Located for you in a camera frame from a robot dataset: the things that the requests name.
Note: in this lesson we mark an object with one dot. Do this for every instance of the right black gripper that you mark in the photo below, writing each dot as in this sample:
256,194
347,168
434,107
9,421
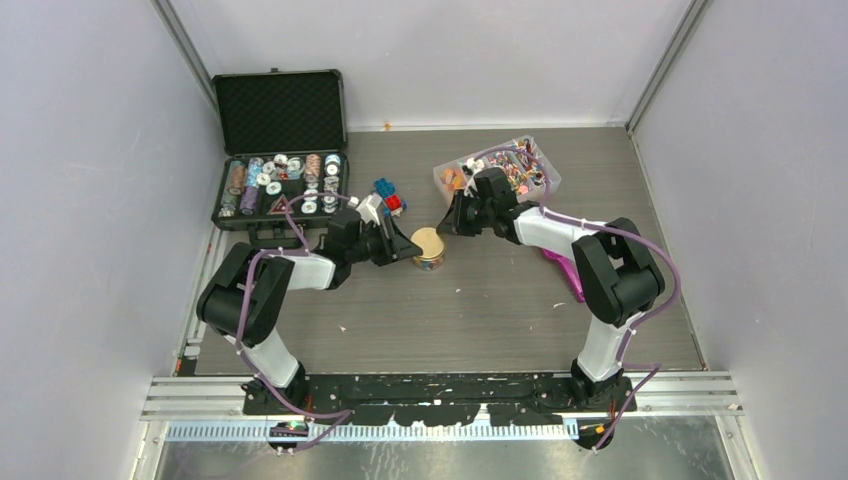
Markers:
454,223

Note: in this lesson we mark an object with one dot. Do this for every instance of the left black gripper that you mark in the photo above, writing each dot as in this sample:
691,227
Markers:
403,249

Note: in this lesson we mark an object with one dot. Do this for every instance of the gold jar lid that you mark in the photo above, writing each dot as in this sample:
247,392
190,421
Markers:
430,243

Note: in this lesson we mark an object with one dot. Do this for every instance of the clear plastic jar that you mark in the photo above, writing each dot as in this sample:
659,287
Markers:
429,263

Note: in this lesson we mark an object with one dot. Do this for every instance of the magenta plastic scoop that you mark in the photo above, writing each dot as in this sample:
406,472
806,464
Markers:
570,272

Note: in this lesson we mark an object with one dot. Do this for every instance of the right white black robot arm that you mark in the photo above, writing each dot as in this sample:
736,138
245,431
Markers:
616,269

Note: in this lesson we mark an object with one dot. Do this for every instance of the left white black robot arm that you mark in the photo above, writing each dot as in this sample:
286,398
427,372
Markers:
243,300

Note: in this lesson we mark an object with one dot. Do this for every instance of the blue red brick toy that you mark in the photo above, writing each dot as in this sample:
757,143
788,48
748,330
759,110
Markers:
392,203

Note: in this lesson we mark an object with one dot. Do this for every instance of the clear compartment candy box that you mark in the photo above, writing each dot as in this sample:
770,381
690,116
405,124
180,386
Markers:
528,170

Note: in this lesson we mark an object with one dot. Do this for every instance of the black poker chip case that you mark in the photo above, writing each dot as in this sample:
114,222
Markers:
284,134

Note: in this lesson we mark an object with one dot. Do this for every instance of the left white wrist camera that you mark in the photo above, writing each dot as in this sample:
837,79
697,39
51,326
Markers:
370,210

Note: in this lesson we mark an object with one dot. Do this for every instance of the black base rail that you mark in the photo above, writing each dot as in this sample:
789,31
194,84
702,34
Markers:
439,400

